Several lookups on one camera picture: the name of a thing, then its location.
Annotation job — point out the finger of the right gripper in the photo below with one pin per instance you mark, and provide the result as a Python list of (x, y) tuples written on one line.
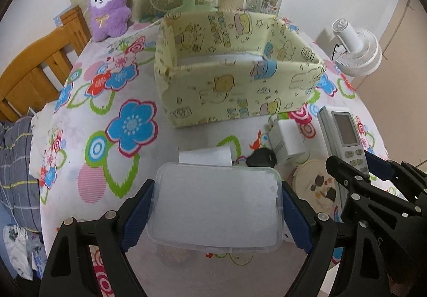
[(357, 190), (406, 178)]

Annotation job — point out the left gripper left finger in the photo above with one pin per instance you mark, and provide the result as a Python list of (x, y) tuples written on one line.
[(69, 269)]

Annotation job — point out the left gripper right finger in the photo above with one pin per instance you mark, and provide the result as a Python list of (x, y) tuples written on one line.
[(316, 234)]

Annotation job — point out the round beige compact mirror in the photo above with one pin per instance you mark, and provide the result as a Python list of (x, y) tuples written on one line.
[(312, 183)]

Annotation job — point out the white remote control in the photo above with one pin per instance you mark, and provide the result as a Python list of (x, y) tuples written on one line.
[(341, 136)]

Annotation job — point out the white power adapter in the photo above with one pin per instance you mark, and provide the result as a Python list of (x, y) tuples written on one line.
[(286, 141)]

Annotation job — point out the white 45W charger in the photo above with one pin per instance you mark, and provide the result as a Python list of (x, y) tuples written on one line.
[(215, 156)]

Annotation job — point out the grey plaid bedding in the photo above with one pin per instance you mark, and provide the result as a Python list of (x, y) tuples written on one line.
[(20, 195)]

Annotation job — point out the black car key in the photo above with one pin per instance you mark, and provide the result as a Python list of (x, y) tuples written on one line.
[(262, 157)]

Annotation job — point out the white floor fan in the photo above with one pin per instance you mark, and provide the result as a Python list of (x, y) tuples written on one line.
[(362, 53)]

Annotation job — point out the floral tablecloth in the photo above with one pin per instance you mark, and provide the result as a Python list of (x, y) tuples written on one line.
[(109, 133)]

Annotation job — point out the yellow cartoon fabric storage box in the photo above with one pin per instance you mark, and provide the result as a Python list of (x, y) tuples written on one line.
[(227, 65)]

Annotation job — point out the wooden chair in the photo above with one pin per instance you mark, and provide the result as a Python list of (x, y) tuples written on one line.
[(24, 85)]

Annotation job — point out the cotton swab container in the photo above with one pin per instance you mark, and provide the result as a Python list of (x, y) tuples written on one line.
[(228, 5)]

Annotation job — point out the purple plush toy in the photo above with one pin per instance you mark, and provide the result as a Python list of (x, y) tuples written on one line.
[(108, 18)]

